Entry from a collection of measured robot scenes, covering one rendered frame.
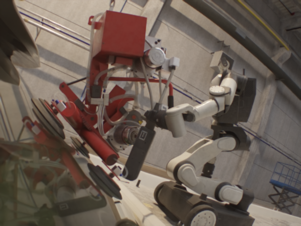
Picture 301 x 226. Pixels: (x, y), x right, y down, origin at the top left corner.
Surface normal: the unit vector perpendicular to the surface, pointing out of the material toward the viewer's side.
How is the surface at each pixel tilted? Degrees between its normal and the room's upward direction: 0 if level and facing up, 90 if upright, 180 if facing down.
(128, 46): 90
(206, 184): 90
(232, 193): 90
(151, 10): 90
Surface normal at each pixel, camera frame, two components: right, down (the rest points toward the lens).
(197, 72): 0.40, 0.08
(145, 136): -0.15, -0.15
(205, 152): -0.03, 0.32
